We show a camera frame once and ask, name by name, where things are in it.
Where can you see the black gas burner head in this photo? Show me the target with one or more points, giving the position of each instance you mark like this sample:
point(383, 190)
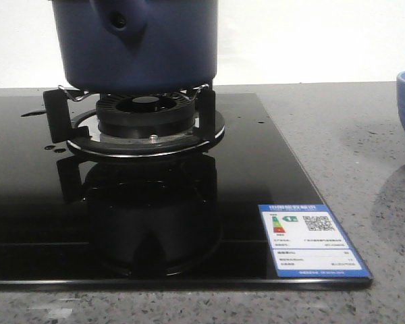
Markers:
point(141, 116)

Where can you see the black glass stove top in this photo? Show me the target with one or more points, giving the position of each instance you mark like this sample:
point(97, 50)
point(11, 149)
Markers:
point(182, 223)

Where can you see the dark blue cooking pot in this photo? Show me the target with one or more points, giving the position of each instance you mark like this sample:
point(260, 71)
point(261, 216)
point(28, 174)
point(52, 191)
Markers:
point(137, 46)

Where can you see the black pot support grate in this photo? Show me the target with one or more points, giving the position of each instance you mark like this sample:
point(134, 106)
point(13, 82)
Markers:
point(65, 127)

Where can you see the blue white energy label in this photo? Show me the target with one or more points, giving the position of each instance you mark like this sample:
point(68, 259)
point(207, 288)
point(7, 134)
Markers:
point(307, 241)

